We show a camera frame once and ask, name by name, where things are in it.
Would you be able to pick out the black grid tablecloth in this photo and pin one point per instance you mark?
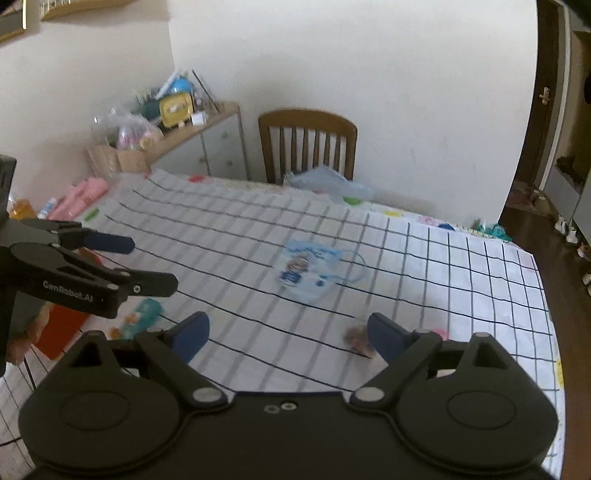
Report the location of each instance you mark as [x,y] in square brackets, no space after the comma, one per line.
[415,286]

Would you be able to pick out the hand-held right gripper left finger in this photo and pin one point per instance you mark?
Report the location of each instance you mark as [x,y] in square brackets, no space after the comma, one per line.
[191,334]

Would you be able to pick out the dark wooden door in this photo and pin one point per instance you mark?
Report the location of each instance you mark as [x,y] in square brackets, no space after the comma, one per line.
[547,55]

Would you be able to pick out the blue printed face mask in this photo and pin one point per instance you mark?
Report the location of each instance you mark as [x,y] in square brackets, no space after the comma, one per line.
[304,272]

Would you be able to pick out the blue round toy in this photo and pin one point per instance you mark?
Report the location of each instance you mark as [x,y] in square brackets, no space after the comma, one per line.
[180,85]

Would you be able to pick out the small white box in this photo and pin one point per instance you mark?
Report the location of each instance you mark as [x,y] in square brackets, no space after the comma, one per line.
[199,119]

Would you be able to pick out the person's left hand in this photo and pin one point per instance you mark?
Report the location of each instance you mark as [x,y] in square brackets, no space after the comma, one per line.
[23,346]

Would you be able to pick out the thin black rod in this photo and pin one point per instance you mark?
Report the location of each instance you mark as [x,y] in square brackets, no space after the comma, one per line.
[205,91]

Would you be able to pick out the teal packet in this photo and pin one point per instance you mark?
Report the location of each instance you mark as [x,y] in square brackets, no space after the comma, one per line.
[141,316]

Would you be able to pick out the white grid tablecloth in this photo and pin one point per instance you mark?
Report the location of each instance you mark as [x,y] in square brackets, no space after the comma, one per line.
[418,218]

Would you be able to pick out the teal crumpled cloth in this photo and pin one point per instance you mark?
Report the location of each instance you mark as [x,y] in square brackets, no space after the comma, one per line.
[496,233]

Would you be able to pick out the wooden chair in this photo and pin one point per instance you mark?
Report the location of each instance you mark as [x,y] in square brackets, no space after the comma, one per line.
[307,120]

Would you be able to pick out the cardboard box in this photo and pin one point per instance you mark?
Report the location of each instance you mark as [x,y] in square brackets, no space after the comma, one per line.
[115,161]

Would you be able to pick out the dark green container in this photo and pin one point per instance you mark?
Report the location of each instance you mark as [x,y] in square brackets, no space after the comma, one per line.
[150,111]

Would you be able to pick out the orange-red packet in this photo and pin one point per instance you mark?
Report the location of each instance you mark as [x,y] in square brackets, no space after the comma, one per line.
[60,330]

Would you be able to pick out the wooden sideboard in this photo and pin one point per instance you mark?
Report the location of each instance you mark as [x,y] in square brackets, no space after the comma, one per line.
[217,138]

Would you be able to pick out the pink soft pack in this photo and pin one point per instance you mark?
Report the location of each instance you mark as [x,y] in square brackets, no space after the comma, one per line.
[81,196]

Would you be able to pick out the gold picture frame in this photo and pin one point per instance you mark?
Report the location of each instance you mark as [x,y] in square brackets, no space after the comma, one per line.
[83,7]

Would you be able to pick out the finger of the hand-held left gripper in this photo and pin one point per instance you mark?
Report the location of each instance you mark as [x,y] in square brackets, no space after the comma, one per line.
[111,243]
[92,284]

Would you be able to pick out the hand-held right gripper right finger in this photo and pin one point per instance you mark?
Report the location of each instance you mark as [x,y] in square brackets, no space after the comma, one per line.
[385,334]

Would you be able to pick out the white shoe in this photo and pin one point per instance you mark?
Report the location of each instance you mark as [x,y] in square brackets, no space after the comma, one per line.
[572,235]
[561,225]

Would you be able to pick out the crumpled clear plastic bag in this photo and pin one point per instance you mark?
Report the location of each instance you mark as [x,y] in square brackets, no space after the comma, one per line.
[323,182]

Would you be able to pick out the small brown candy wrapper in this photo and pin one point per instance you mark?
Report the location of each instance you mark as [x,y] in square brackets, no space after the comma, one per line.
[358,339]

